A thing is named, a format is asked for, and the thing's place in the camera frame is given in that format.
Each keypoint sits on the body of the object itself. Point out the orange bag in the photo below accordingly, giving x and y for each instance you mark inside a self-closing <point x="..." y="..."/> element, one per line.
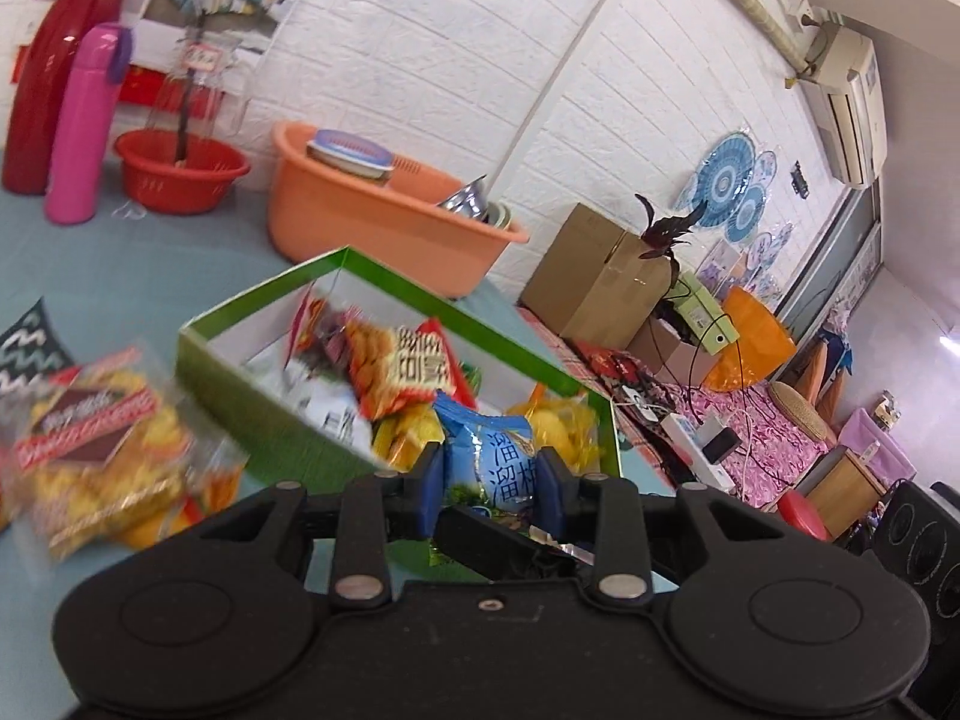
<point x="757" y="337"/>

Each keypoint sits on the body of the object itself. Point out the orange biscuit snack packet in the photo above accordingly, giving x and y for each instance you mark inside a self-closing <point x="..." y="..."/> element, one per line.
<point x="397" y="367"/>

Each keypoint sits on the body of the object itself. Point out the blue lidded container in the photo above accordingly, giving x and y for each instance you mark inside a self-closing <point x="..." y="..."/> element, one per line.
<point x="349" y="154"/>

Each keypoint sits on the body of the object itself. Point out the yellow snack packet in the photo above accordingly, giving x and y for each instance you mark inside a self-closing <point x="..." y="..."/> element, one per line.
<point x="559" y="427"/>

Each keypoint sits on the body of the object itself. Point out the tall red bottle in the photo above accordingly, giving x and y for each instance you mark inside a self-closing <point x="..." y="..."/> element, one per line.
<point x="52" y="75"/>

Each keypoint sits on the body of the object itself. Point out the blue patterned wall plates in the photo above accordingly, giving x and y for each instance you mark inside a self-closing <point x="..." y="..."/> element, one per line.
<point x="724" y="180"/>

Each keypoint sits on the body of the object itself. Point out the blue snack packet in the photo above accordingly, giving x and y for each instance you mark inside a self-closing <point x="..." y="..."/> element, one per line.
<point x="487" y="450"/>

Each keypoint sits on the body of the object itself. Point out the small open cardboard box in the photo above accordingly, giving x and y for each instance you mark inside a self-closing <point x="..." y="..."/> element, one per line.
<point x="675" y="360"/>

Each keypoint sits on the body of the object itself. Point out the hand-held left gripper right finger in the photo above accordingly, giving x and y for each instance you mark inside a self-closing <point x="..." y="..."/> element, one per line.
<point x="551" y="489"/>

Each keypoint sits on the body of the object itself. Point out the green shoe box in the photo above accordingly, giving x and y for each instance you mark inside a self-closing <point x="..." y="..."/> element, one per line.
<point x="705" y="311"/>

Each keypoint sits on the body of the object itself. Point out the large brown cardboard box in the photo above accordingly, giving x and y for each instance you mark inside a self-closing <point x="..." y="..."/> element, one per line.
<point x="592" y="277"/>

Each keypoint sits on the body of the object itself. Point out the orange plastic tub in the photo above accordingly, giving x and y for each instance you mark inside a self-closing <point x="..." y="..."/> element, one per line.
<point x="352" y="225"/>

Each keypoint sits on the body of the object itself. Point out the clear glass pitcher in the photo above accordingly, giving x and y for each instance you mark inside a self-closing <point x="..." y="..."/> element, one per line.
<point x="199" y="105"/>

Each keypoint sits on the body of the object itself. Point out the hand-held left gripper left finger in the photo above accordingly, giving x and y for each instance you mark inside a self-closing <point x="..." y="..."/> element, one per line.
<point x="431" y="481"/>

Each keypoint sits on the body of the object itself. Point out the black speaker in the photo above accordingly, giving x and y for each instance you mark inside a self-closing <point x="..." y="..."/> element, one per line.
<point x="922" y="570"/>

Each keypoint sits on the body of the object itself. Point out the clear snack bag red label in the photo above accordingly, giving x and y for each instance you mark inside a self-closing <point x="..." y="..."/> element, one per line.
<point x="97" y="457"/>

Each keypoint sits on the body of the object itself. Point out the white power strip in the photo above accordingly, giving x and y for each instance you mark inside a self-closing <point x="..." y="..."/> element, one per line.
<point x="694" y="446"/>

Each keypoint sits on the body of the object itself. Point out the woven round cushion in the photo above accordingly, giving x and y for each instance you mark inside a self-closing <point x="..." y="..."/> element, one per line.
<point x="802" y="409"/>

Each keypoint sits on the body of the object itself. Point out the wooden cabinet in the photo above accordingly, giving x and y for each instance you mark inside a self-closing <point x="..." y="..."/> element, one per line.
<point x="847" y="484"/>

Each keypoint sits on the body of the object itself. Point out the red plastic basin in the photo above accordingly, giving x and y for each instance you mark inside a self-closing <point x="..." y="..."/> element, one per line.
<point x="180" y="180"/>

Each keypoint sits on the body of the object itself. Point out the green bowl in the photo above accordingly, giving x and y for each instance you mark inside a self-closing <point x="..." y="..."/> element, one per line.
<point x="501" y="216"/>

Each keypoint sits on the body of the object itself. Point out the pink thermos bottle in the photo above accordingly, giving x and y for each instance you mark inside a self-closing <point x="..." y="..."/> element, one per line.
<point x="79" y="135"/>

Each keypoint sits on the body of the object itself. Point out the red stool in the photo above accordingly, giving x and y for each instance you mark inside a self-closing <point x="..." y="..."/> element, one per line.
<point x="802" y="516"/>

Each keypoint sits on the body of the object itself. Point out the metal bowl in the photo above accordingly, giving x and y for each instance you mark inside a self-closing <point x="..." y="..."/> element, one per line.
<point x="466" y="201"/>

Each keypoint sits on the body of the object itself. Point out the black zigzag packet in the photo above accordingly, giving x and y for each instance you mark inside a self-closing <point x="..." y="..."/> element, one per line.
<point x="30" y="352"/>

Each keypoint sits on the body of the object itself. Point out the white air conditioner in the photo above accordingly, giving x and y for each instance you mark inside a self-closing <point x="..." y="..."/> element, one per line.
<point x="851" y="105"/>

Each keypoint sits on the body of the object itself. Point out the green cardboard box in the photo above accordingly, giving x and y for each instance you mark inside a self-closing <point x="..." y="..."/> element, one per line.
<point x="247" y="390"/>

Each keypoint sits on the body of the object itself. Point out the pink floral cloth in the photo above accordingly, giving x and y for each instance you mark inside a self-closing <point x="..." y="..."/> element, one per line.
<point x="772" y="465"/>

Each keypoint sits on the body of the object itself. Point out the dark purple plant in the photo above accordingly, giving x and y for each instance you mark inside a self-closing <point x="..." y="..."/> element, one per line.
<point x="667" y="232"/>

